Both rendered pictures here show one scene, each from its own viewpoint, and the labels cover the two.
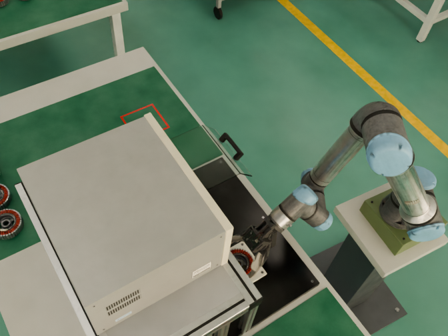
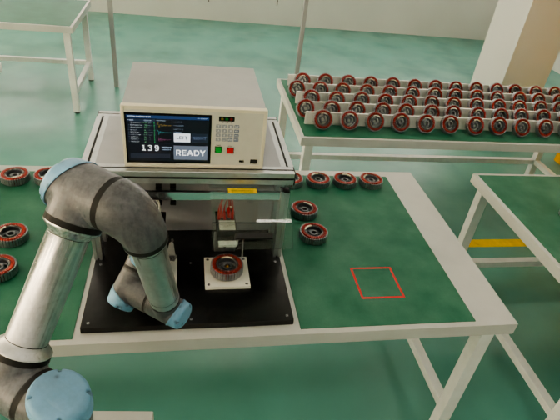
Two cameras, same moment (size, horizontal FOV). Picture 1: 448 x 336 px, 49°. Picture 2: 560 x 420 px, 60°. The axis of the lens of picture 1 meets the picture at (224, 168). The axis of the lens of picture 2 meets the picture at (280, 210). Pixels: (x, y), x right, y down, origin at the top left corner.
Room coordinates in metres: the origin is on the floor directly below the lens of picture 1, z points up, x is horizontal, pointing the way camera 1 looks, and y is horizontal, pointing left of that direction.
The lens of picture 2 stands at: (1.60, -1.01, 1.92)
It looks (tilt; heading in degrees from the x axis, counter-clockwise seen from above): 34 degrees down; 115
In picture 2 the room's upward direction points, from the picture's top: 8 degrees clockwise
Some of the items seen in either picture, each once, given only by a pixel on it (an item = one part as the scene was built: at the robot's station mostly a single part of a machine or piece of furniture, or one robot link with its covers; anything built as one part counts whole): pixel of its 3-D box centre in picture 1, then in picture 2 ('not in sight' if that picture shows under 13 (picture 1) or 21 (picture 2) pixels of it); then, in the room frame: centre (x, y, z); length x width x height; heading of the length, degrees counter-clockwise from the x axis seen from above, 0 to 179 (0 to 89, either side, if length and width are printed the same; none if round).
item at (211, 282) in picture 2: not in sight; (226, 272); (0.92, 0.06, 0.78); 0.15 x 0.15 x 0.01; 38
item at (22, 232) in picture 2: not in sight; (11, 234); (0.20, -0.22, 0.77); 0.11 x 0.11 x 0.04
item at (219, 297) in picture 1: (132, 241); (191, 145); (0.63, 0.24, 1.09); 0.68 x 0.44 x 0.05; 38
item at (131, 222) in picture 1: (125, 217); (194, 112); (0.64, 0.25, 1.22); 0.44 x 0.39 x 0.20; 38
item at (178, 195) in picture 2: not in sight; (191, 195); (0.76, 0.06, 1.03); 0.62 x 0.01 x 0.03; 38
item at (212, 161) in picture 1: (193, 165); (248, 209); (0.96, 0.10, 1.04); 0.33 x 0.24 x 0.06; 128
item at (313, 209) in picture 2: not in sight; (304, 210); (0.96, 0.58, 0.77); 0.11 x 0.11 x 0.04
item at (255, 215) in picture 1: (215, 245); (190, 273); (0.82, 0.00, 0.76); 0.64 x 0.47 x 0.02; 38
